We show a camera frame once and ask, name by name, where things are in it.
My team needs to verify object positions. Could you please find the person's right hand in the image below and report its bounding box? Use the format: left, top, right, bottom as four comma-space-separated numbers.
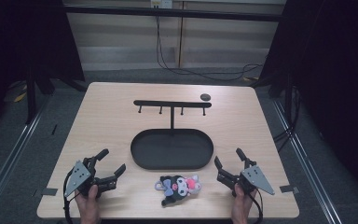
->
230, 183, 258, 224

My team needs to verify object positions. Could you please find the black hanging wall cable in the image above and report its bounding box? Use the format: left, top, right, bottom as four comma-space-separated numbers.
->
155, 15, 265, 82

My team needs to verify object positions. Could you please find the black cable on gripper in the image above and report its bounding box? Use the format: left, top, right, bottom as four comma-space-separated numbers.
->
62, 169, 85, 224
249, 188, 265, 224

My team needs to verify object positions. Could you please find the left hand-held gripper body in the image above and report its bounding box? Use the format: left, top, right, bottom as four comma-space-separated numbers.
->
63, 156, 117, 198

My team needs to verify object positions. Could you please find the metal floor rail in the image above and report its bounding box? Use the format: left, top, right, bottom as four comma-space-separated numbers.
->
271, 98, 344, 224
0, 92, 50, 218

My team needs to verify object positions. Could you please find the white wall socket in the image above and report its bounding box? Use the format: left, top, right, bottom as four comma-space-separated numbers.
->
149, 0, 173, 9

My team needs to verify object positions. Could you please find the yellow floor tape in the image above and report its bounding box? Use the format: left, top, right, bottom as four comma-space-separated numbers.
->
12, 83, 29, 104

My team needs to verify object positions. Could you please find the black hook rack with tray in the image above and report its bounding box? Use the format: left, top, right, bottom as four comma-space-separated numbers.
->
130, 99, 214, 171

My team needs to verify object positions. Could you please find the person's left hand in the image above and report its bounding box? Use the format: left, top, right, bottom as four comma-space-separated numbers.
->
74, 184, 103, 224

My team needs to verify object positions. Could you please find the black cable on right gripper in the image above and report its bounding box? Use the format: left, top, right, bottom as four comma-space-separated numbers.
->
249, 188, 265, 224

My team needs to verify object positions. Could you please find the black metal stand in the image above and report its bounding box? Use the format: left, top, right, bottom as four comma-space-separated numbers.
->
24, 59, 88, 126
255, 71, 302, 125

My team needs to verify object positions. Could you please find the black tape piece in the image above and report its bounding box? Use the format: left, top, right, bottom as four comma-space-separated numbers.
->
40, 187, 59, 197
279, 184, 300, 194

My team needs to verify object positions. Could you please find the black curtain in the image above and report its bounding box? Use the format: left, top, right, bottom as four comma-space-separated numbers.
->
259, 0, 358, 206
0, 0, 86, 138

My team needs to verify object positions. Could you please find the black plush doll keychain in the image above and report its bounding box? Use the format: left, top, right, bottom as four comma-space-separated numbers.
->
154, 174, 202, 207

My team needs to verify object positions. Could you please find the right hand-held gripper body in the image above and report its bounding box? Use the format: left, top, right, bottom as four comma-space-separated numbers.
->
215, 160, 276, 198

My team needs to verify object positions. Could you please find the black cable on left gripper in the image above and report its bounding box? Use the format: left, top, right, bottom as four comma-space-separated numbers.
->
62, 169, 85, 224

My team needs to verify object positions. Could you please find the black horizontal bar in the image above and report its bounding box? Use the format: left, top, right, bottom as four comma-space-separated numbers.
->
62, 5, 284, 22

